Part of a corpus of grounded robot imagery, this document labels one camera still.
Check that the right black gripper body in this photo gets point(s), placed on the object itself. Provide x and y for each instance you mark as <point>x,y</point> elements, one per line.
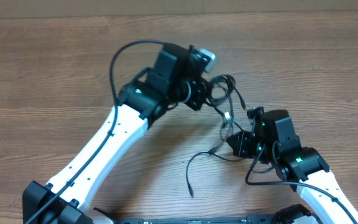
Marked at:
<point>242,144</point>

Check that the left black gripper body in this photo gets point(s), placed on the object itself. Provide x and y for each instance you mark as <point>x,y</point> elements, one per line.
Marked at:
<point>194,101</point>

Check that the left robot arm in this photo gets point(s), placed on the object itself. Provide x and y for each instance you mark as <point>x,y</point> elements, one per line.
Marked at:
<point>176,77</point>

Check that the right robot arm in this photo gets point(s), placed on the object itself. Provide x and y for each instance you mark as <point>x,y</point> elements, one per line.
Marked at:
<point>272,140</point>

